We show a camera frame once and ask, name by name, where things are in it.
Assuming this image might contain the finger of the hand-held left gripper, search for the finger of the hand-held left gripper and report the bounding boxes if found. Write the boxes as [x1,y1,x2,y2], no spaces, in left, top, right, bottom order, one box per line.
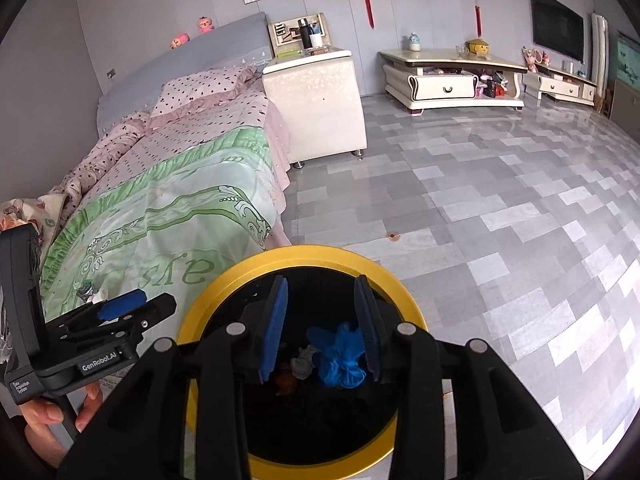
[57,294,178,348]
[47,289,148,333]

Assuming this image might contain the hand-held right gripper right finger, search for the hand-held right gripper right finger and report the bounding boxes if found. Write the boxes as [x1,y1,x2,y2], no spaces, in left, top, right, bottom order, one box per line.
[353,275,586,480]

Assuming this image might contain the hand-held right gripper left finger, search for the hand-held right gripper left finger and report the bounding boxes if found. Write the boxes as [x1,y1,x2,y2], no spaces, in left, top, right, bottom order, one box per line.
[56,276,291,480]

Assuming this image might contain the blue rubber glove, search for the blue rubber glove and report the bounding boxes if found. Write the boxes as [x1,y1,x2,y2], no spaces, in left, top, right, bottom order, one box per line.
[306,322,368,390]

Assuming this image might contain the yellow round bin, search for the yellow round bin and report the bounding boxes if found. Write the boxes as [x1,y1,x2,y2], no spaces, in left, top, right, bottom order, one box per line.
[177,245,432,480]

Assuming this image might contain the person's left hand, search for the person's left hand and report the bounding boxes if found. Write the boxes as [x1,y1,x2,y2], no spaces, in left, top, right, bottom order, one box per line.
[20,382,106,461]

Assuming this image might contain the pink dotted quilt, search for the pink dotted quilt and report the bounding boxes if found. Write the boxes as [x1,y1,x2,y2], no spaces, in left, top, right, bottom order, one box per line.
[47,112,151,211]

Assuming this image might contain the pink dotted bed sheet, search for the pink dotted bed sheet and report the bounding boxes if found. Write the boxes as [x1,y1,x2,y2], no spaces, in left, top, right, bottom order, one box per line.
[65,80,292,251]

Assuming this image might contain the pink dotted pillow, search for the pink dotted pillow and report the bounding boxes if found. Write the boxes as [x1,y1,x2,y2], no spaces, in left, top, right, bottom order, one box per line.
[149,64,258,120]

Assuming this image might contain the white nightstand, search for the white nightstand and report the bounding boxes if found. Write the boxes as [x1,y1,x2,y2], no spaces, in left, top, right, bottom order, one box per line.
[261,12,368,168]

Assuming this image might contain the large white tv cabinet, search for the large white tv cabinet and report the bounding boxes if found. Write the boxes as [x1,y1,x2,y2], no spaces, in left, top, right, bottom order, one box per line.
[377,47,529,113]

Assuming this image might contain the bed with grey headboard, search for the bed with grey headboard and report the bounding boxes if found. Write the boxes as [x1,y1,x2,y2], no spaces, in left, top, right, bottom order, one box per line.
[0,11,292,461]

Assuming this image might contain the clutter under cabinet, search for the clutter under cabinet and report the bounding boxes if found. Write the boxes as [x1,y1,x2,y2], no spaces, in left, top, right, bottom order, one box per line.
[475,72,511,98]

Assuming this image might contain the small white tv cabinet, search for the small white tv cabinet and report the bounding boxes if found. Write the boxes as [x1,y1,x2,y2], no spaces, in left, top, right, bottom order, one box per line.
[521,67,601,107]

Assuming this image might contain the pink toy figures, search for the pink toy figures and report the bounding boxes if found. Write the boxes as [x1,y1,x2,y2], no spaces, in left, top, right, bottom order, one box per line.
[521,46,551,73]

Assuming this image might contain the brown side cabinet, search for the brown side cabinet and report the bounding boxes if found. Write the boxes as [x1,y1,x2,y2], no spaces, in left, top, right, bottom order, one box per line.
[607,77,640,136]

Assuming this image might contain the white standing air conditioner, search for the white standing air conditioner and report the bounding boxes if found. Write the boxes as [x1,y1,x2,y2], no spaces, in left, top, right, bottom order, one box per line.
[590,11,612,111]

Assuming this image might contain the green fish tank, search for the green fish tank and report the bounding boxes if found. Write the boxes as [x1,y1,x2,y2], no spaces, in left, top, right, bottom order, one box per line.
[612,30,640,86]

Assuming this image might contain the wall mounted television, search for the wall mounted television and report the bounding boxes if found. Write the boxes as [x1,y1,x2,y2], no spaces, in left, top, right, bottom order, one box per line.
[530,0,586,65]

